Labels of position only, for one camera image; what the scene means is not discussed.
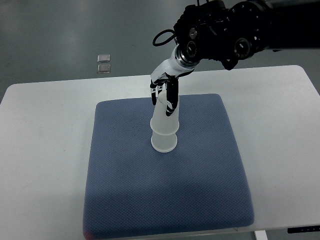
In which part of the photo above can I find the upper metal floor socket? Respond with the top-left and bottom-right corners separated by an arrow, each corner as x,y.
97,54 -> 111,63

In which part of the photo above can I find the black table control panel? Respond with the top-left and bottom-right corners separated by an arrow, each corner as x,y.
287,225 -> 320,234

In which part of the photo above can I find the metal floor socket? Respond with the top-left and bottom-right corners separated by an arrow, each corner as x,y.
97,63 -> 111,74
97,54 -> 111,63

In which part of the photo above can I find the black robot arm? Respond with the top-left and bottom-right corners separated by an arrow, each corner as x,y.
150,0 -> 320,116

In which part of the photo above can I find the lower metal floor socket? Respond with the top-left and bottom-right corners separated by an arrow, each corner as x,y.
97,63 -> 111,74

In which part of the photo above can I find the white table leg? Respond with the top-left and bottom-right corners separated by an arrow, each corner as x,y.
254,230 -> 268,240

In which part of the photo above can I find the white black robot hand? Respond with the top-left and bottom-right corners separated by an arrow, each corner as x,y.
150,56 -> 195,117

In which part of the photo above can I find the blue textured cushion mat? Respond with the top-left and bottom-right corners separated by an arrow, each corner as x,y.
83,93 -> 254,240

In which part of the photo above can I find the white paper cup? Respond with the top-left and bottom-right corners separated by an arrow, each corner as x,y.
150,90 -> 180,136
151,132 -> 178,153

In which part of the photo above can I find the white paper cup on mat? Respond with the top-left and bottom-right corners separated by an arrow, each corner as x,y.
151,132 -> 178,153

